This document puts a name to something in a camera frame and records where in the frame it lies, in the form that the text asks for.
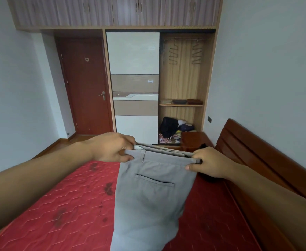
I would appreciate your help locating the wooden wardrobe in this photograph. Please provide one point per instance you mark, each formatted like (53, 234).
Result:
(64, 13)

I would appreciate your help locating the person's left hand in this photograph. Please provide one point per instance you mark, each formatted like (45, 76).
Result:
(108, 148)

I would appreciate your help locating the wooden headboard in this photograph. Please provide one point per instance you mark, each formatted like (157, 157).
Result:
(260, 148)

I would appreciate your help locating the black folded cloth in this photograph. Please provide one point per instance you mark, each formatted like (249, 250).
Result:
(168, 126)

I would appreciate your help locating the reddish brown room door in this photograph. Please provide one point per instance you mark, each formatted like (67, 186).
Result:
(87, 101)

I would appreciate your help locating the person's right hand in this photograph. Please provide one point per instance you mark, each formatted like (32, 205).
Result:
(215, 163)

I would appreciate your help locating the grey wall switch plate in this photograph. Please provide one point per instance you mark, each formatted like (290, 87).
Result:
(209, 119)

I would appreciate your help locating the wavy metal trouser hanger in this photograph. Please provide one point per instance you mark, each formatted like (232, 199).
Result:
(169, 60)
(192, 60)

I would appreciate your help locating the pile of clothes in wardrobe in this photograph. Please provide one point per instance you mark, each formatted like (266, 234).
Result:
(177, 135)

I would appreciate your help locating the dark grey trousers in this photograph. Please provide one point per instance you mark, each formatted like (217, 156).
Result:
(179, 101)

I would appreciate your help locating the wooden nightstand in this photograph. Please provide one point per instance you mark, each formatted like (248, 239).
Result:
(192, 141)

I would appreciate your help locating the red quilted mattress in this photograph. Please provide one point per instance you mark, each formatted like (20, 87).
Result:
(64, 206)

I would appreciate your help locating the person's right forearm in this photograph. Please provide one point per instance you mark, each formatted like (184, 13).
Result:
(281, 206)

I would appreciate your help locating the person's left forearm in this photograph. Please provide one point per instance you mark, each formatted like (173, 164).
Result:
(32, 185)

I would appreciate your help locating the brown sweater with blue trim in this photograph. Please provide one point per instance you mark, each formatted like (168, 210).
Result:
(194, 101)

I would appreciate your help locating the small white cloth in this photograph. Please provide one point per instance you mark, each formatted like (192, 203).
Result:
(181, 122)

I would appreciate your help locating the white grey sliding wardrobe door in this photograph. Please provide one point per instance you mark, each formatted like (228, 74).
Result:
(132, 52)

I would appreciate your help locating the black bag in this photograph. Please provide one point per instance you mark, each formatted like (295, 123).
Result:
(210, 179)

